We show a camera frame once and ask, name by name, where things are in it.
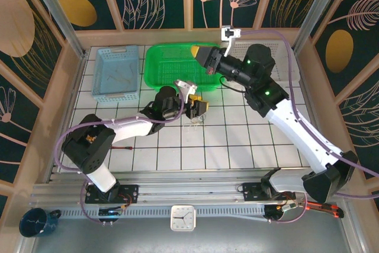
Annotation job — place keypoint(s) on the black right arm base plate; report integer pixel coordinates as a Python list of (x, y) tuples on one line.
[(251, 191)]

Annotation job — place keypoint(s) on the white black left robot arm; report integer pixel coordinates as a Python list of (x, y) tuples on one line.
[(130, 130)]

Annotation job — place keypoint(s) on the green plastic basket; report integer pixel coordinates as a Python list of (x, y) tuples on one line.
[(174, 69)]

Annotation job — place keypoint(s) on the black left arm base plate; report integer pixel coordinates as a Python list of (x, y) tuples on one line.
[(130, 191)]

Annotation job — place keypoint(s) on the white square clock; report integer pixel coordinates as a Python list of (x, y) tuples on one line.
[(183, 218)]

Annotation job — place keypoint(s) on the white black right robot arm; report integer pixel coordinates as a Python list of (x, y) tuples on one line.
[(296, 130)]

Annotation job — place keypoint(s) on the orange black utility knife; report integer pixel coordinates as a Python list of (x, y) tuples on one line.
[(325, 208)]

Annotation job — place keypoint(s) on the aluminium mounting rail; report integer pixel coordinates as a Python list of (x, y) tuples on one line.
[(192, 189)]

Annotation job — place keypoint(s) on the aluminium frame post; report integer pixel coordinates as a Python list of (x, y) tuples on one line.
[(59, 16), (316, 7)]

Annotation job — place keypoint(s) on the dark blue mug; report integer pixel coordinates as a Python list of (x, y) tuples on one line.
[(35, 223)]

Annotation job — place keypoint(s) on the white plastic basket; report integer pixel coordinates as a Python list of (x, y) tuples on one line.
[(282, 72)]

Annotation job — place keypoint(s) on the light blue plastic basket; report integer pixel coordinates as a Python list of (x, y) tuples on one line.
[(112, 66)]

